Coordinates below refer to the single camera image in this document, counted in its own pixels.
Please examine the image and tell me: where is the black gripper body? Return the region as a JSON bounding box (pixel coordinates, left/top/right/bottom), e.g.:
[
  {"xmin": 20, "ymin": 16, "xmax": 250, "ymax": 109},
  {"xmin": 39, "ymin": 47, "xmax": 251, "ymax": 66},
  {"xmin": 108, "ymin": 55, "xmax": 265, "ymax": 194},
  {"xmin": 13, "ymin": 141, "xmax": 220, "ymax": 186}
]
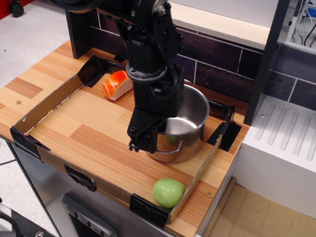
[{"xmin": 132, "ymin": 63, "xmax": 185, "ymax": 117}]

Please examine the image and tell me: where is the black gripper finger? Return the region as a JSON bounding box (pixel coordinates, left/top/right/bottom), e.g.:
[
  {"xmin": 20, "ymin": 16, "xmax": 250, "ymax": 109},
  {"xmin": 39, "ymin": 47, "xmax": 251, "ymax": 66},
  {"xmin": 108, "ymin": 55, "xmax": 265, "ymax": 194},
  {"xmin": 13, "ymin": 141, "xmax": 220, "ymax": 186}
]
[
  {"xmin": 158, "ymin": 118, "xmax": 168, "ymax": 133},
  {"xmin": 127, "ymin": 108, "xmax": 164, "ymax": 153}
]

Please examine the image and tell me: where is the stainless steel pot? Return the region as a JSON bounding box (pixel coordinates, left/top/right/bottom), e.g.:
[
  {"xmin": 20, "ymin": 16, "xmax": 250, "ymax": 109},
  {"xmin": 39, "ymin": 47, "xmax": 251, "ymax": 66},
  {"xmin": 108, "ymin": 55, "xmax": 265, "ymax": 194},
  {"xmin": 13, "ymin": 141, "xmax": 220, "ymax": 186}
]
[{"xmin": 147, "ymin": 85, "xmax": 210, "ymax": 163}]

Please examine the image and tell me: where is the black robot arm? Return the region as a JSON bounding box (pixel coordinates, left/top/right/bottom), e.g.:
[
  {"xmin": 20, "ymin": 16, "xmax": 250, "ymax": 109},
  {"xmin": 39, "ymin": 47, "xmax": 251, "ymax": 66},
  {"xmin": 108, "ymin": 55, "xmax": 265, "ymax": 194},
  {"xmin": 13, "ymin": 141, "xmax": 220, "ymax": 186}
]
[{"xmin": 56, "ymin": 0, "xmax": 184, "ymax": 153}]

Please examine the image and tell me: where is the cardboard fence with black tape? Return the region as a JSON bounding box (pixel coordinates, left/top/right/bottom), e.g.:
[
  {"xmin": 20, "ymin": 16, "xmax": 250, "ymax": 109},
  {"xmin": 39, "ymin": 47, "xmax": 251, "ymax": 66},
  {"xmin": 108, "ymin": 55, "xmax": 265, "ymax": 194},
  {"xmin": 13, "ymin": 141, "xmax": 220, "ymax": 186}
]
[{"xmin": 10, "ymin": 56, "xmax": 248, "ymax": 235}]

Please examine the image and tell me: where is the salmon sushi toy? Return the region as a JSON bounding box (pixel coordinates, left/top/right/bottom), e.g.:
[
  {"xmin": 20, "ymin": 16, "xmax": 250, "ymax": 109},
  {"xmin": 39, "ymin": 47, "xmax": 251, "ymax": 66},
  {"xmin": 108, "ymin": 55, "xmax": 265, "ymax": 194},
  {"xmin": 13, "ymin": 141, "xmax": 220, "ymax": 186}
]
[{"xmin": 102, "ymin": 70, "xmax": 133, "ymax": 101}]

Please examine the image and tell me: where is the green toy apple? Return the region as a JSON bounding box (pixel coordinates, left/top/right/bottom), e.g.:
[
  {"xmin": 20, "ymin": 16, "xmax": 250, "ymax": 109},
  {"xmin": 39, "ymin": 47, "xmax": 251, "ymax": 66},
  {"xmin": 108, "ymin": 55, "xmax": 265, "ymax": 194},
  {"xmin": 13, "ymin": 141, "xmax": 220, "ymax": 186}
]
[{"xmin": 153, "ymin": 178, "xmax": 185, "ymax": 208}]

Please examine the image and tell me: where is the grey oven control panel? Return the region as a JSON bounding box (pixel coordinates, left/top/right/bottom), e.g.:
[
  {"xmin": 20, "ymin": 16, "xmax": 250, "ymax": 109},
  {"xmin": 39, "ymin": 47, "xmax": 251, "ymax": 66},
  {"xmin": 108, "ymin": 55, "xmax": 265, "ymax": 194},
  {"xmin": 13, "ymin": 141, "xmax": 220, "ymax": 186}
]
[{"xmin": 62, "ymin": 195, "xmax": 118, "ymax": 237}]

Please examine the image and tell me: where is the white drying rack counter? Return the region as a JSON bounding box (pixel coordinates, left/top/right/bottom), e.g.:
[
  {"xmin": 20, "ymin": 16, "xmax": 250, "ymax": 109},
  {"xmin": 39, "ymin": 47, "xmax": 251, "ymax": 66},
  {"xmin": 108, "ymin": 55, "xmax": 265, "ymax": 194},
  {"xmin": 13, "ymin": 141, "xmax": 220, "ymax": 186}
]
[{"xmin": 234, "ymin": 96, "xmax": 316, "ymax": 218}]

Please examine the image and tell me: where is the black caster wheel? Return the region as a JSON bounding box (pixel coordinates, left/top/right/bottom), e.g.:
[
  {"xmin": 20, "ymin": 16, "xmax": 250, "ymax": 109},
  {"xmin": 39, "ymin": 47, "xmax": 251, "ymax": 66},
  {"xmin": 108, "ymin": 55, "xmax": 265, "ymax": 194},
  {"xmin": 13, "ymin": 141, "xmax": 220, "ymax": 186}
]
[{"xmin": 7, "ymin": 0, "xmax": 24, "ymax": 18}]

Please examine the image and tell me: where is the white cables bundle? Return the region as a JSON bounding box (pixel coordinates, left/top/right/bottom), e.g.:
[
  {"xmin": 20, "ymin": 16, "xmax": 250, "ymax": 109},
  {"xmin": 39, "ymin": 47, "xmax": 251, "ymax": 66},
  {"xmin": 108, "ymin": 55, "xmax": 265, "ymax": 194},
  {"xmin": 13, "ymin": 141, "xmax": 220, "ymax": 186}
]
[{"xmin": 286, "ymin": 0, "xmax": 316, "ymax": 47}]

